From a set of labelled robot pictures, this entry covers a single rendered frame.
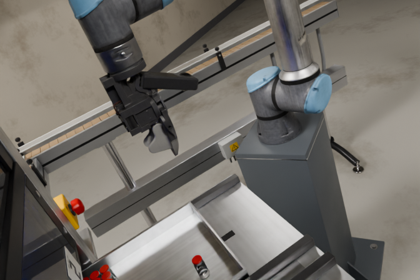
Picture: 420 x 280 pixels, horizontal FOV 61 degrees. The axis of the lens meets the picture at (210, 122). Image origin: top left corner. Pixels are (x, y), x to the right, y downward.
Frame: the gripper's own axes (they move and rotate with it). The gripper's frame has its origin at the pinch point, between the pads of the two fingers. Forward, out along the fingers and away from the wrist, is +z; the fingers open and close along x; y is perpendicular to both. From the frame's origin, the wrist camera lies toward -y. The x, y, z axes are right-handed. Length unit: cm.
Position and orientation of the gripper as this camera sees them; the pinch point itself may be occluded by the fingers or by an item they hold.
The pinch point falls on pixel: (176, 147)
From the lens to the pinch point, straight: 74.5
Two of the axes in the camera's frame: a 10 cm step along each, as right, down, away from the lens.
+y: -8.4, 4.8, -2.6
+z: 3.3, 8.3, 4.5
